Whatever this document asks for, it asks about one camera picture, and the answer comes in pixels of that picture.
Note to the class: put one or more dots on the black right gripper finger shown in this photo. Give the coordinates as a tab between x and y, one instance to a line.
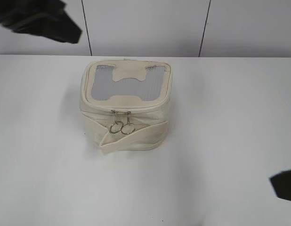
281	184

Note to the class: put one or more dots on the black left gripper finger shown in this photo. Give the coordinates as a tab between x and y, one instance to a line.
44	18

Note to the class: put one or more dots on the cream canvas zipper bag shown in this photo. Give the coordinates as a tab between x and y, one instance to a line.
125	104

